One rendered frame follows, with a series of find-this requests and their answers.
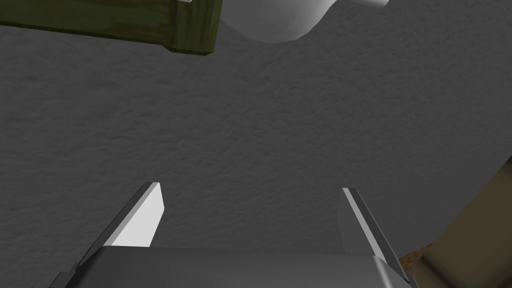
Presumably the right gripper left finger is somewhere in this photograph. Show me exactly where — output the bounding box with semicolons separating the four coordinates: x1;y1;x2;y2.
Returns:
78;181;165;267

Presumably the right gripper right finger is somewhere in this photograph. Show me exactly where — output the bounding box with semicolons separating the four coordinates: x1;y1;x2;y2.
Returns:
336;186;410;276

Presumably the brown wooden furniture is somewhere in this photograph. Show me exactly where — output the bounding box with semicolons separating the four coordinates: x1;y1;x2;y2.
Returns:
397;155;512;288

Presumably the green wooden furniture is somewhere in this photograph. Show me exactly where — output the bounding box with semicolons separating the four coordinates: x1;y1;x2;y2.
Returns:
0;0;224;57

